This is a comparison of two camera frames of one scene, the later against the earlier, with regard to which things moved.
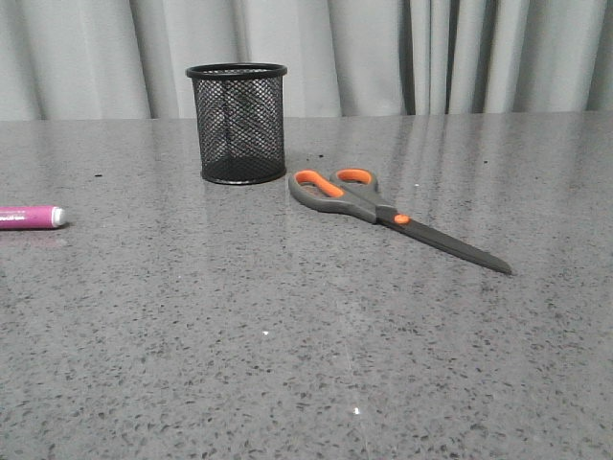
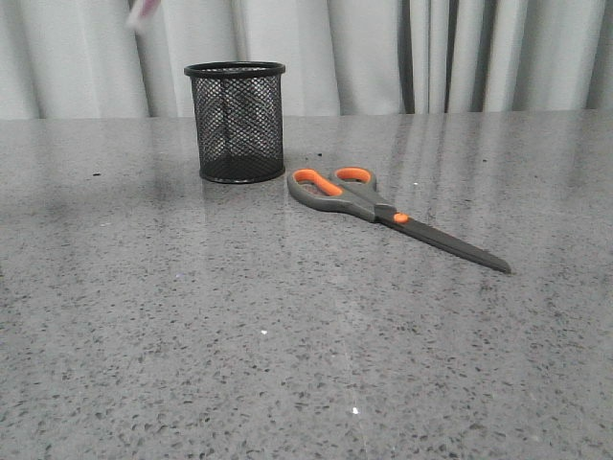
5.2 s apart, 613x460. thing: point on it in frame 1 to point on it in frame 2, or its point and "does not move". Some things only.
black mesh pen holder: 239,113 does not move
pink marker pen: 22,218 to 140,22
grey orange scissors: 354,192 does not move
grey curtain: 127,59 does not move
